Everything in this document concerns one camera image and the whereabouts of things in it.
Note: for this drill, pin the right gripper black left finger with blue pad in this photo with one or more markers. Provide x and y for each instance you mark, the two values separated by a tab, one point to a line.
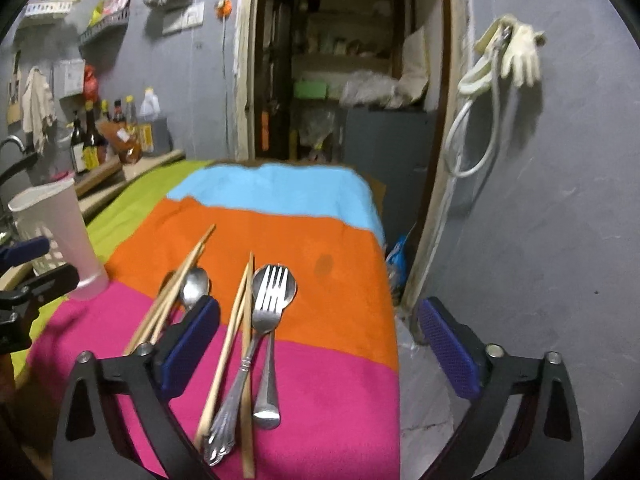
93	440

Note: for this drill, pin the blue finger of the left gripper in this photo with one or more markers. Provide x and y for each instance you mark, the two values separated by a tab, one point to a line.
22	252

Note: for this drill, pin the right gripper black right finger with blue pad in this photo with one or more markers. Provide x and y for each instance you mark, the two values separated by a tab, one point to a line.
545	441

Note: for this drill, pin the white plastic utensil cup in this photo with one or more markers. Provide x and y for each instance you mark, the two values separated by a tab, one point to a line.
52	210

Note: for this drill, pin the ornate silver fork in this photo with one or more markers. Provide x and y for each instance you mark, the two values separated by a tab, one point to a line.
221	434

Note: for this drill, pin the chrome kitchen faucet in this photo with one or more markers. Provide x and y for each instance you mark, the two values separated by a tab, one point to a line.
15	141

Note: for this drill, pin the silver spoon by chopsticks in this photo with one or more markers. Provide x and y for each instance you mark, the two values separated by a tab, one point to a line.
194	286

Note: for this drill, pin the dark bottle yellow cap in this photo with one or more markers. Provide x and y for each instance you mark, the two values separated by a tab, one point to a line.
77	141

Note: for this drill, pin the dark soy sauce bottle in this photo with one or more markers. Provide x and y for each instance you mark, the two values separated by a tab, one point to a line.
95	145

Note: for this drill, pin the silver spoon under fork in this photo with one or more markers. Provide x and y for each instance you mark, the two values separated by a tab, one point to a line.
281	291

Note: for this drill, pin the hanging beige cloth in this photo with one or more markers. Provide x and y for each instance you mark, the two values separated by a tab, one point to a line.
38	109

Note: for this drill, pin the orange snack packet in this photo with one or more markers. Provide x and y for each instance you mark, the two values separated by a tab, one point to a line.
124	144

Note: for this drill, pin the multicolour striped towel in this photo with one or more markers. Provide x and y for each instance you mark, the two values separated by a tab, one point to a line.
314	229

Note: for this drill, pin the large oil jug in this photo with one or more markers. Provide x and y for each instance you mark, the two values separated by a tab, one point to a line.
153	128

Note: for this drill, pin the red plastic bag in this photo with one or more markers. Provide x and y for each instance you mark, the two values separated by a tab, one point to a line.
91	90

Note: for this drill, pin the green box on shelf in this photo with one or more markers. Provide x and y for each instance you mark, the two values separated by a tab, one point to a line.
305	89

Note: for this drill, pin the grey cabinet in doorway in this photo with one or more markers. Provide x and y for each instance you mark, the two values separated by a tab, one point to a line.
394	147

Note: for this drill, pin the clear plastic bag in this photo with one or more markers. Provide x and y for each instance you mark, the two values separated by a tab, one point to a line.
372	89

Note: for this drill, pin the white rubber glove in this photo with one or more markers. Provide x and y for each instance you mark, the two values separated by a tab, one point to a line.
520	60

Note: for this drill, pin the white wall box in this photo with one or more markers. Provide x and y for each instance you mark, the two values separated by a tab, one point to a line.
68	78

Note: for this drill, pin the white wall rack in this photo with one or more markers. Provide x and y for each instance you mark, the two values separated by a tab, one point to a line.
41	9

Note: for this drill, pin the grey wall basket shelf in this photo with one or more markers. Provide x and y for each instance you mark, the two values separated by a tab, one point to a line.
107	15

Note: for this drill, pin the white wall socket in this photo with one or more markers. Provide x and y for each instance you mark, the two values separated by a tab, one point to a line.
183	19

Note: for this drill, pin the orange wall hook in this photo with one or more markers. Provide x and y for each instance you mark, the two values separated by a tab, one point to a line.
223	9

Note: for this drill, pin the wooden door frame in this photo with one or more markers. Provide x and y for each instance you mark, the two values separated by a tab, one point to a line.
436	202

